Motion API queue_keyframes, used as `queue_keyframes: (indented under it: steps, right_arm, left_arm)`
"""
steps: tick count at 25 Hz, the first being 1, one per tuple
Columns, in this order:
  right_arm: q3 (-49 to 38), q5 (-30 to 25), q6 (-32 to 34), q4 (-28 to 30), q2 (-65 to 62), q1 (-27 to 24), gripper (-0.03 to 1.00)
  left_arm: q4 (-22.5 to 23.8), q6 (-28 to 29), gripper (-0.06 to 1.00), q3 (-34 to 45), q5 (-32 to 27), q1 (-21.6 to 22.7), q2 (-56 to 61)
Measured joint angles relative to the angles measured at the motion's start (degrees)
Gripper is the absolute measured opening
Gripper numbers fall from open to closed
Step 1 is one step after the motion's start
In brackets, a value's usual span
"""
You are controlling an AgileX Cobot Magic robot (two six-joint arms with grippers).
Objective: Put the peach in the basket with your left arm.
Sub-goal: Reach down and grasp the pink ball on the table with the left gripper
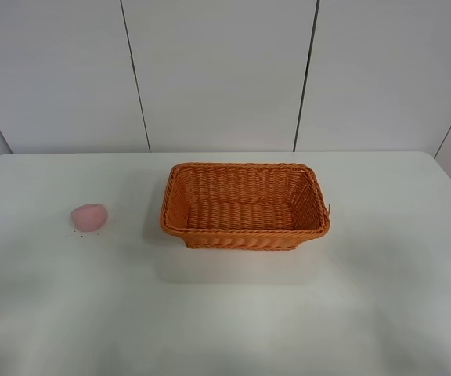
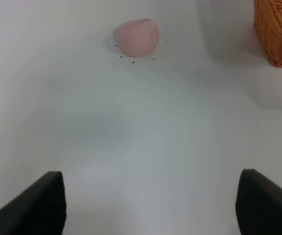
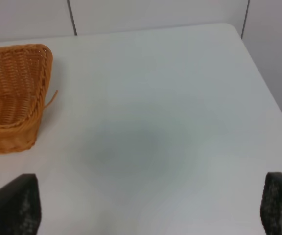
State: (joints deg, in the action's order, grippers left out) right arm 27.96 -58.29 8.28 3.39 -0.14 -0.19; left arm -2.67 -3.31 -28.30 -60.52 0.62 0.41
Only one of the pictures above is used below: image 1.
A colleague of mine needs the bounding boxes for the pink peach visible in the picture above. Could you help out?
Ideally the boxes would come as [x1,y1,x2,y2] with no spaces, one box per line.
[70,204,108,233]

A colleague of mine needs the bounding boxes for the orange wicker basket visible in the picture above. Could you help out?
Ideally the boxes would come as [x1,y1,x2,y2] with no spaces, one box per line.
[160,163,330,251]

